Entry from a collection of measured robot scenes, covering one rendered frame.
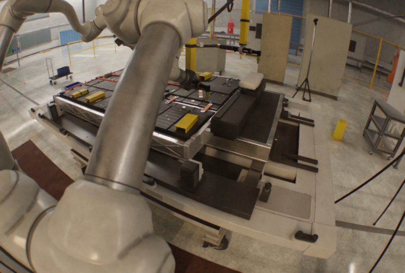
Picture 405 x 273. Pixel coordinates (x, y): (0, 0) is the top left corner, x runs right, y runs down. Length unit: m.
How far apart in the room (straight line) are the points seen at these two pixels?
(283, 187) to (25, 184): 1.02
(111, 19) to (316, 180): 1.20
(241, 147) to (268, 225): 0.45
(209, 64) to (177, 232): 4.89
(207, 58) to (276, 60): 1.97
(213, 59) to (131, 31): 5.23
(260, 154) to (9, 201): 1.04
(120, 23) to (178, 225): 1.62
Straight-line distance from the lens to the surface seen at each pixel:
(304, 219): 0.97
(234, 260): 1.70
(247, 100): 1.26
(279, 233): 0.89
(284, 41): 5.48
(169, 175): 0.99
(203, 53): 5.87
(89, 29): 1.32
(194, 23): 0.53
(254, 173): 1.03
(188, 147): 0.97
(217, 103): 1.41
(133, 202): 0.29
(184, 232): 1.79
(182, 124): 1.07
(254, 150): 1.07
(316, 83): 5.59
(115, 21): 0.60
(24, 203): 0.38
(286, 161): 1.21
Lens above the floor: 1.57
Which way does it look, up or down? 29 degrees down
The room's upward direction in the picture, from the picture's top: 2 degrees clockwise
